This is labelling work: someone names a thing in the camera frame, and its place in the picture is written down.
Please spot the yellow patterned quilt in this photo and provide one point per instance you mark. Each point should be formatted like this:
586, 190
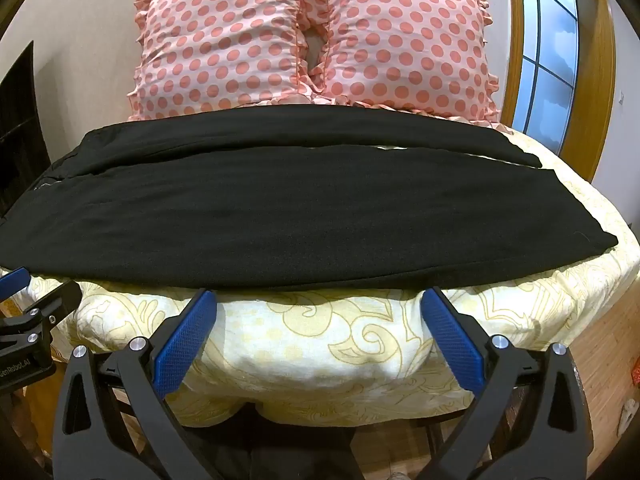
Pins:
325, 345

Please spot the pink polka dot pillow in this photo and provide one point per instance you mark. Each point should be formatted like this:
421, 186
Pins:
220, 45
410, 45

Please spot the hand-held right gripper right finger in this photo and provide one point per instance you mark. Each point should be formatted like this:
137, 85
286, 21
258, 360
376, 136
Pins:
452, 342

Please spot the black pants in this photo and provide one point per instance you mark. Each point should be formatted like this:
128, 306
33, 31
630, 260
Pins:
300, 210

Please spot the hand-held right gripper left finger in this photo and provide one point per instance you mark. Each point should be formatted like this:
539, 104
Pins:
182, 345

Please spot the white paper scrap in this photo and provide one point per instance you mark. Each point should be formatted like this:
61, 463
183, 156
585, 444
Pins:
625, 414

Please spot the wooden framed window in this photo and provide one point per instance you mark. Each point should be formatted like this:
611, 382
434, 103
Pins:
550, 50

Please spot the dark wooden furniture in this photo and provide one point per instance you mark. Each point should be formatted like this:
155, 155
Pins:
17, 130

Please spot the red packet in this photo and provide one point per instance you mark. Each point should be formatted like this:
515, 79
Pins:
635, 375

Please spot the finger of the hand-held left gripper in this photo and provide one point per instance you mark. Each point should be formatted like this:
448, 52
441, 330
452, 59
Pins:
14, 282
52, 302

